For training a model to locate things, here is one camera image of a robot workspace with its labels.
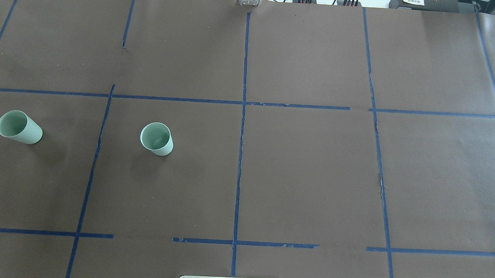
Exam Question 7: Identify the left vertical blue tape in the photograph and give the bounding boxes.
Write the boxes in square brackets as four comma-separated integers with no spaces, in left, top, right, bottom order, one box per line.
[65,84,116,278]

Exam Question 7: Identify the vertical blue tape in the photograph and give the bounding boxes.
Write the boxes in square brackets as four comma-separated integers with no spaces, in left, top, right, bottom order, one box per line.
[230,12,252,277]
[361,7,395,278]
[65,84,116,278]

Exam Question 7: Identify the short upper blue tape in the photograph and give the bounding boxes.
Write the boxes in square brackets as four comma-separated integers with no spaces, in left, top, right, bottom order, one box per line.
[122,0,135,49]

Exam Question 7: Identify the right vertical blue tape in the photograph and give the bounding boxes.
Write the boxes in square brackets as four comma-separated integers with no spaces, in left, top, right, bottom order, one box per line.
[361,7,395,278]

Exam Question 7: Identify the left pale green cup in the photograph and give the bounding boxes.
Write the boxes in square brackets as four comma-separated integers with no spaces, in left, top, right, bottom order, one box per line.
[0,110,43,145]

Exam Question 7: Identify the pale green cup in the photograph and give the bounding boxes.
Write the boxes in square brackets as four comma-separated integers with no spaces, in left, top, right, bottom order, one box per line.
[140,122,174,157]
[0,110,43,145]

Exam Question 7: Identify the right pale green cup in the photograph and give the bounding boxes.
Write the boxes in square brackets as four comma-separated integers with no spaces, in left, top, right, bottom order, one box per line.
[140,122,174,157]

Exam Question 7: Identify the upper horizontal blue tape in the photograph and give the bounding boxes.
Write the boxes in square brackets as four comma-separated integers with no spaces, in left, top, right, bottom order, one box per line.
[0,88,495,119]

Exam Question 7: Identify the black box with label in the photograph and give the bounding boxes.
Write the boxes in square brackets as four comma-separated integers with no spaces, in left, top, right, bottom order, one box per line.
[388,0,459,13]

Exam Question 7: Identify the horizontal blue tape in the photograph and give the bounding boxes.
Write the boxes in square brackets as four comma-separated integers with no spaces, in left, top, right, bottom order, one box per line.
[0,228,495,257]
[0,88,495,119]

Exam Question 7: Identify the right black power strip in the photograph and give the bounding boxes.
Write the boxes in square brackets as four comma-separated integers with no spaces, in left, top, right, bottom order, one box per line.
[342,0,359,7]

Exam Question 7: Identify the lower horizontal blue tape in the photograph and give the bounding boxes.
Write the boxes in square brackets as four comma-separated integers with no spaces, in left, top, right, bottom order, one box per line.
[0,228,495,257]

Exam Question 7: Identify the centre vertical blue tape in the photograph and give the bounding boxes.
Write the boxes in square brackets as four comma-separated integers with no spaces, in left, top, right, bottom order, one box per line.
[230,12,252,277]

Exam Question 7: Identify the brown paper table cover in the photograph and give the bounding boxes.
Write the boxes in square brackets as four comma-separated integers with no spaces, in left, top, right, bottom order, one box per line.
[0,0,495,278]

